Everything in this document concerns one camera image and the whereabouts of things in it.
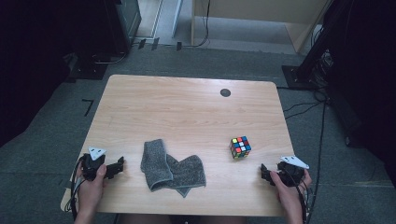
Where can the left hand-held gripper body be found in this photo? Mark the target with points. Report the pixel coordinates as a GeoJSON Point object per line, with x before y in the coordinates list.
{"type": "Point", "coordinates": [91, 165]}

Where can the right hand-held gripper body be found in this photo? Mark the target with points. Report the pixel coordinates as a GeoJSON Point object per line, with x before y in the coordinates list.
{"type": "Point", "coordinates": [291, 171]}

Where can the colourful puzzle cube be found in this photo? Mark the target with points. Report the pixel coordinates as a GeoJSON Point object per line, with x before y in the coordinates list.
{"type": "Point", "coordinates": [240, 147]}

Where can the grey cloth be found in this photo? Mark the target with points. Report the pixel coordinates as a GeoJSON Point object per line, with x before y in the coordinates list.
{"type": "Point", "coordinates": [174, 174]}

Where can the person's right hand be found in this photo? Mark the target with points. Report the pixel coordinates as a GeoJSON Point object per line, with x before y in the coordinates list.
{"type": "Point", "coordinates": [289, 199]}

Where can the person's left hand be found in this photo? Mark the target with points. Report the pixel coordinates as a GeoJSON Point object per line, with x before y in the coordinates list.
{"type": "Point", "coordinates": [90, 196]}

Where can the angled black tape mark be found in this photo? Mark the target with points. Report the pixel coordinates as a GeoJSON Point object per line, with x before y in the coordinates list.
{"type": "Point", "coordinates": [88, 107]}

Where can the black round table grommet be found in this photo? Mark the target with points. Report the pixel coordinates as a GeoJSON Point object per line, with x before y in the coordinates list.
{"type": "Point", "coordinates": [225, 92]}

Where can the black metal stand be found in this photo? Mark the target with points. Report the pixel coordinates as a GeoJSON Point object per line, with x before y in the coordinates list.
{"type": "Point", "coordinates": [299, 77]}

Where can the black floor plate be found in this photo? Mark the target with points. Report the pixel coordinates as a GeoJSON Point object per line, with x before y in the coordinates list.
{"type": "Point", "coordinates": [87, 71]}

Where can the dark curtain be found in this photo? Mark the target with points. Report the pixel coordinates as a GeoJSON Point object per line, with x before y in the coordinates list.
{"type": "Point", "coordinates": [370, 77]}
{"type": "Point", "coordinates": [28, 62]}

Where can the black cabinet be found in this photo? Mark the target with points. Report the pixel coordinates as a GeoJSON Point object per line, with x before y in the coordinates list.
{"type": "Point", "coordinates": [106, 25]}

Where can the beige wooden furniture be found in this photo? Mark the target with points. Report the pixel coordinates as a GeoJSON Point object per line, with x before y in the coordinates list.
{"type": "Point", "coordinates": [249, 7]}

